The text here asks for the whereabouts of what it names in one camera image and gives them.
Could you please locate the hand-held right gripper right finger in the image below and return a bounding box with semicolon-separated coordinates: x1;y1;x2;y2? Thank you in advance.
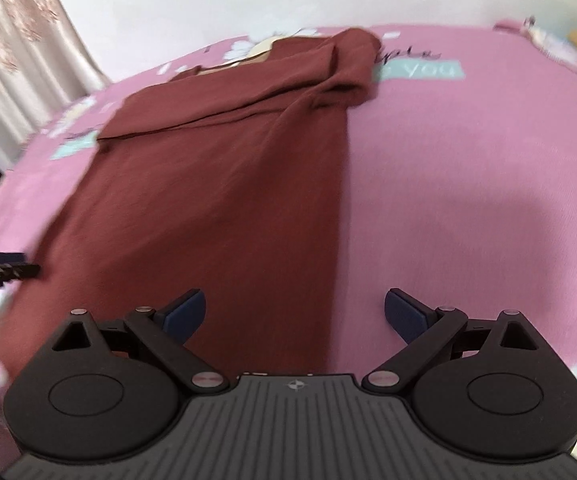
361;288;545;395

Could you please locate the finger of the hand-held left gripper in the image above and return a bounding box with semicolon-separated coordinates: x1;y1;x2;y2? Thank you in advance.
0;250;42;287

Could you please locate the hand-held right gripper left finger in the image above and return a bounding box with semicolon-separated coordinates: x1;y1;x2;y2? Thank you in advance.
43;288;230;395

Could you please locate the red-brown knit sweater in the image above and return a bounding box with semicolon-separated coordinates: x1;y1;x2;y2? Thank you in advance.
6;27;382;376

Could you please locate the pink floral bedsheet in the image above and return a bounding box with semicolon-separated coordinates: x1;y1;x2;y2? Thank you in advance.
0;20;577;461

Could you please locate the cream floral curtain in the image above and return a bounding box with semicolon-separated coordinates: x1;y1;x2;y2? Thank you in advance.
0;0;112;147

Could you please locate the white patterned cloth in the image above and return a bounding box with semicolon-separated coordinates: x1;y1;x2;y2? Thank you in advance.
493;16;577;92

